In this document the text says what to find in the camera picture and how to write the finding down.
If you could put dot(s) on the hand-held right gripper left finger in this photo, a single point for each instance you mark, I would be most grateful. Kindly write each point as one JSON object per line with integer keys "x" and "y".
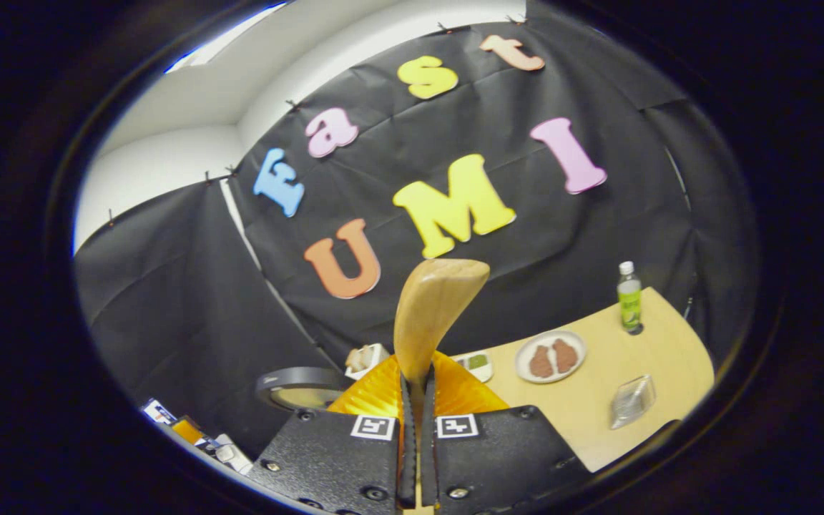
{"x": 326, "y": 465}

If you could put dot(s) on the white divided dish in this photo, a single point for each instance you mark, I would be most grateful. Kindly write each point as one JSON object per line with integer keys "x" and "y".
{"x": 480, "y": 363}

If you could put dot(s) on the black rice cooker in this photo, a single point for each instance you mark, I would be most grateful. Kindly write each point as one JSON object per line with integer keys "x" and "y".
{"x": 297, "y": 379}

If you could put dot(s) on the brown meat piece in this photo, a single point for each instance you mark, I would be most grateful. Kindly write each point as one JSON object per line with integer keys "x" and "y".
{"x": 541, "y": 362}
{"x": 565, "y": 355}

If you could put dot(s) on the white plastic object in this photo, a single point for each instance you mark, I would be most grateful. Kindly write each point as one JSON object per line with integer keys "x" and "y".
{"x": 229, "y": 452}

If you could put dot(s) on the wooden spoon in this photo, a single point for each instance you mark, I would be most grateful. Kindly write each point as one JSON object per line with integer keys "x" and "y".
{"x": 433, "y": 315}

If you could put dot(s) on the black backdrop cloth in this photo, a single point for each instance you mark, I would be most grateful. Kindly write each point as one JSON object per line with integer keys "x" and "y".
{"x": 455, "y": 286}

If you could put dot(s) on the clear chopstick holder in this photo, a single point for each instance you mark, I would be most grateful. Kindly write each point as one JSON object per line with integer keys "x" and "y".
{"x": 632, "y": 400}

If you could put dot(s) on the green drink bottle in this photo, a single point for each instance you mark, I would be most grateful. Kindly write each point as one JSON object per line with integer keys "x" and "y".
{"x": 629, "y": 304}

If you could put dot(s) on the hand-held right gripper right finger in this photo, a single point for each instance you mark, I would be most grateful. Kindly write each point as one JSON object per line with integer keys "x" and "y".
{"x": 498, "y": 465}

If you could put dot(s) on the toast slice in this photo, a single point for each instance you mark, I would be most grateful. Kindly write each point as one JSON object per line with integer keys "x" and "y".
{"x": 353, "y": 358}
{"x": 368, "y": 355}

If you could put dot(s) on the white round plate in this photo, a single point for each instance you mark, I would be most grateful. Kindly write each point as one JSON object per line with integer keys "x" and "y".
{"x": 580, "y": 343}

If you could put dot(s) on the ceiling light panel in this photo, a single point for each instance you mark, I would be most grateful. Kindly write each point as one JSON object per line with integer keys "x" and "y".
{"x": 226, "y": 39}

